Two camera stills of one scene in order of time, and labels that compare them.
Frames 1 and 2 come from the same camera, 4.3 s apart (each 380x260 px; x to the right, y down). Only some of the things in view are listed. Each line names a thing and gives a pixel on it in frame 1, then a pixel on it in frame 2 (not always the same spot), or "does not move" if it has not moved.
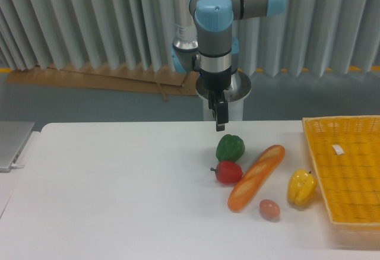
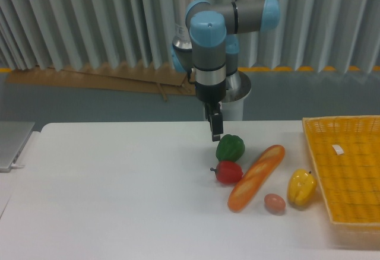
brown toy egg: x=269 y=209 → x=275 y=203
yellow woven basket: x=350 y=182 does not move
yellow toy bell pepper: x=301 y=186 does not move
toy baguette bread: x=255 y=176 does not move
